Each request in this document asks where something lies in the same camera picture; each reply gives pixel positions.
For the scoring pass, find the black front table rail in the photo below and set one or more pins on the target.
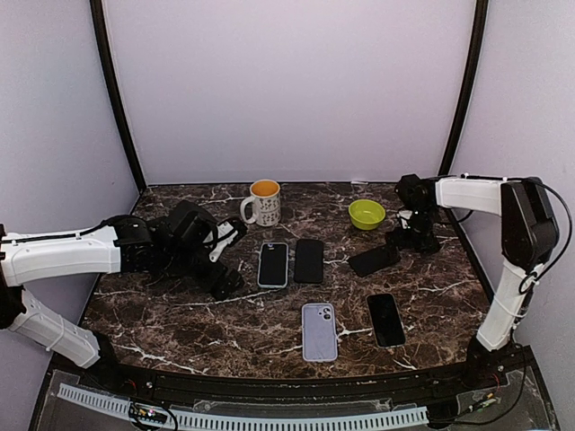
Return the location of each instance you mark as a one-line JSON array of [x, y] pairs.
[[434, 385]]

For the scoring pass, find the lilac phone case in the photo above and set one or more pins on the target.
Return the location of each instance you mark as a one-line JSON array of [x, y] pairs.
[[319, 335]]

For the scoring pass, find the black phone purple edge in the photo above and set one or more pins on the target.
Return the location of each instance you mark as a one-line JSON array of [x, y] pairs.
[[309, 260]]

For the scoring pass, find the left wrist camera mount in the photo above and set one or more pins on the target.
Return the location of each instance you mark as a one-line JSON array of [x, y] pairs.
[[223, 235]]

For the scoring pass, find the black left frame post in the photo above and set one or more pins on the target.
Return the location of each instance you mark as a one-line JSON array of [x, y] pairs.
[[112, 87]]

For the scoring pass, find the black phone case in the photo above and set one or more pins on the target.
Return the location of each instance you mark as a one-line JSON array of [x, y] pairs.
[[369, 262]]

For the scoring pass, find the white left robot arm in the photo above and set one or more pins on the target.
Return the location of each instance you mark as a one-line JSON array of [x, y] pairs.
[[187, 242]]

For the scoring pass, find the white mug orange inside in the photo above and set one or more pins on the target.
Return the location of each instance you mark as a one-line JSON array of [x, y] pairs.
[[262, 207]]

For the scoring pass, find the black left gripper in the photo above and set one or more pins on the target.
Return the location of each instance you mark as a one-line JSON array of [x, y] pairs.
[[209, 283]]

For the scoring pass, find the clear magsafe phone case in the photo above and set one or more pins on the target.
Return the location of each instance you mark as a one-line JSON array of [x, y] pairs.
[[388, 345]]

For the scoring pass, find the light blue phone case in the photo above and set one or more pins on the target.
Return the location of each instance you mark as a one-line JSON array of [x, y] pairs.
[[258, 269]]

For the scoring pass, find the green bowl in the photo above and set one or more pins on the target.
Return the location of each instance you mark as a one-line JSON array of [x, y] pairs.
[[366, 214]]

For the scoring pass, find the black right frame post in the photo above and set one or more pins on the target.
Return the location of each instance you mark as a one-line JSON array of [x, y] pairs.
[[467, 84]]

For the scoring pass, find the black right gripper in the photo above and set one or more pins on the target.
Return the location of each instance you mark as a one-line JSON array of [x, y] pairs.
[[430, 244]]

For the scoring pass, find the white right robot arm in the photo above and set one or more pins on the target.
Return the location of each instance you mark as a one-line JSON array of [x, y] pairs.
[[529, 234]]

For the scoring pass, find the white slotted cable duct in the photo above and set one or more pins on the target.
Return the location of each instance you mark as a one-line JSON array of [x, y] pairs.
[[150, 417]]

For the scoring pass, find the black frame post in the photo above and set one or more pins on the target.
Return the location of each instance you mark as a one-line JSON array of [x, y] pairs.
[[467, 84], [112, 87]]

